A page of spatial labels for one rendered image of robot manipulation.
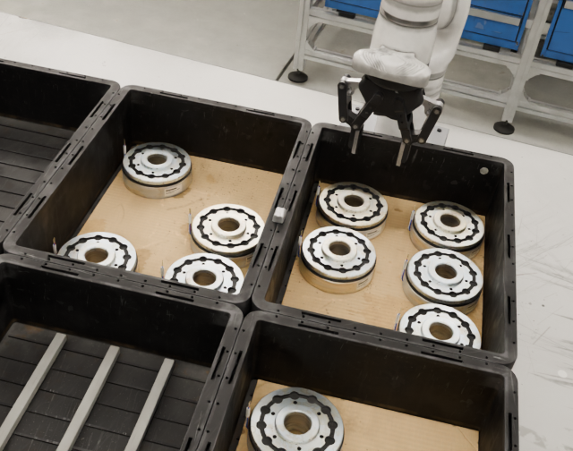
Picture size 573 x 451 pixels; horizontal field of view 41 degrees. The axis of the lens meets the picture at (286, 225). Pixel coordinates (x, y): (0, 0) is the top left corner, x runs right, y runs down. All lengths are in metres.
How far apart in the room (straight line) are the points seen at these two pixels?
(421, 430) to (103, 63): 1.14
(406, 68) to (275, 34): 2.57
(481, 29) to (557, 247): 1.59
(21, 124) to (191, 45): 2.05
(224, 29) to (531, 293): 2.41
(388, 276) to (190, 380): 0.32
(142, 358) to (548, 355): 0.61
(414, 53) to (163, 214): 0.43
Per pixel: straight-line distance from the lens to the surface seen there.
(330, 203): 1.12
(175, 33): 3.41
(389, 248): 1.11
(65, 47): 1.82
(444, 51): 1.24
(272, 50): 3.32
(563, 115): 3.01
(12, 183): 1.21
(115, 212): 1.13
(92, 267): 0.91
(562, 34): 2.89
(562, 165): 1.63
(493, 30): 2.90
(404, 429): 0.91
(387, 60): 0.90
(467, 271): 1.06
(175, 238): 1.09
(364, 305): 1.02
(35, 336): 0.98
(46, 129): 1.32
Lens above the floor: 1.56
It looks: 41 degrees down
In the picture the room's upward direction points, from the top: 7 degrees clockwise
